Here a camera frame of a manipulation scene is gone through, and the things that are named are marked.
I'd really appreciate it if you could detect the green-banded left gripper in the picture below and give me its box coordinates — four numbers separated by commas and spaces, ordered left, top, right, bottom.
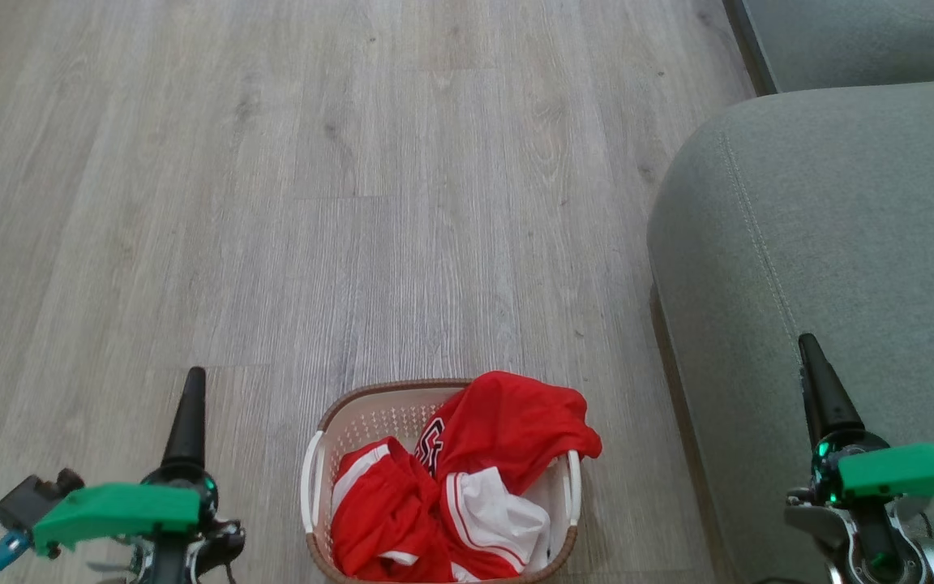
32, 367, 246, 584

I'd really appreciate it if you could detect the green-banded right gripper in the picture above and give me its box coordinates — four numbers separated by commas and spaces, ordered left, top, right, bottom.
797, 333, 934, 505

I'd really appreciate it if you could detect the red and white jersey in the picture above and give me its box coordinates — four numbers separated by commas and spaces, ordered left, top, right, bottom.
329, 371, 603, 584

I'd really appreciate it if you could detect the grey fabric sofa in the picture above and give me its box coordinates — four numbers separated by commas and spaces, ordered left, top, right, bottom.
647, 78, 934, 584

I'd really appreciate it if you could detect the grey fabric sofa seat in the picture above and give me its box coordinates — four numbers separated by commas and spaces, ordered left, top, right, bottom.
725, 0, 934, 95

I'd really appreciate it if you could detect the white basket with brown rim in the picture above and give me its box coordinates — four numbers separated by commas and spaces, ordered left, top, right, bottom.
300, 379, 583, 584

